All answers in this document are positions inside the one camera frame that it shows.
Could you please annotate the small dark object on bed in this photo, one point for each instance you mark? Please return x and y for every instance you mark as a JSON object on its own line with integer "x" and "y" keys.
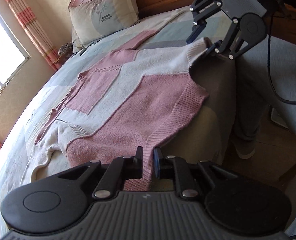
{"x": 80, "y": 52}

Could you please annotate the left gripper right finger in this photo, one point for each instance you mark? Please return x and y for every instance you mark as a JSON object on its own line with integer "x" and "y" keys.
{"x": 235, "y": 202}

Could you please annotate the pink and white knit sweater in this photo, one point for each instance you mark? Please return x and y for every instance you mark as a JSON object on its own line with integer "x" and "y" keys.
{"x": 131, "y": 97}

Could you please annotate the wooden nightstand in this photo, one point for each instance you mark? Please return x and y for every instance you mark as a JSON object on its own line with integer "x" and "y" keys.
{"x": 61, "y": 60}

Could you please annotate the patchwork pillow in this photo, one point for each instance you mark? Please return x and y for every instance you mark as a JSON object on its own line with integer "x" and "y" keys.
{"x": 96, "y": 19}
{"x": 76, "y": 42}

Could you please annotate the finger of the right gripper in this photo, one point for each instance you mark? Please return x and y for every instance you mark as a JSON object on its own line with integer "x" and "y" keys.
{"x": 201, "y": 11}
{"x": 242, "y": 35}

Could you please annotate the right orange curtain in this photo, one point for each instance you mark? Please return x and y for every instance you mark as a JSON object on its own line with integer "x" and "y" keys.
{"x": 33, "y": 29}

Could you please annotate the near patchwork pillow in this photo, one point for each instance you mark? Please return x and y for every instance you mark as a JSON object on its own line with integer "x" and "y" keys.
{"x": 96, "y": 19}

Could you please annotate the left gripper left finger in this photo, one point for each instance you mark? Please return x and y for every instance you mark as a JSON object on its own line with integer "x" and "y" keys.
{"x": 59, "y": 201}

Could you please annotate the far patchwork pillow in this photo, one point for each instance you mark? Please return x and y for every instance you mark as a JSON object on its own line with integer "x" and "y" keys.
{"x": 76, "y": 42}

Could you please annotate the patchwork pastel bed sheet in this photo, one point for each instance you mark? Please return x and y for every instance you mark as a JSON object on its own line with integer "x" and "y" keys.
{"x": 206, "y": 137}

